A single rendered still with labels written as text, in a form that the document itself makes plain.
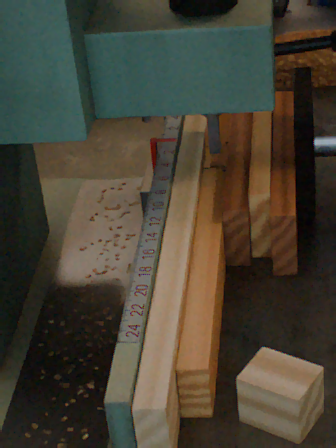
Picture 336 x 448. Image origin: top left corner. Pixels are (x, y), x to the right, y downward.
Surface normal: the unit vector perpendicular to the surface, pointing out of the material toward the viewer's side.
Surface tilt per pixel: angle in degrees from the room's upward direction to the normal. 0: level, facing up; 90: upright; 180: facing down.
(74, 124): 90
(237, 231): 90
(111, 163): 0
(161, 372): 0
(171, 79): 90
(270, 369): 0
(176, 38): 90
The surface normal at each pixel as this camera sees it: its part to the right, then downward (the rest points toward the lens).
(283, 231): -0.10, 0.55
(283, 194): -0.10, -0.83
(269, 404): -0.55, 0.50
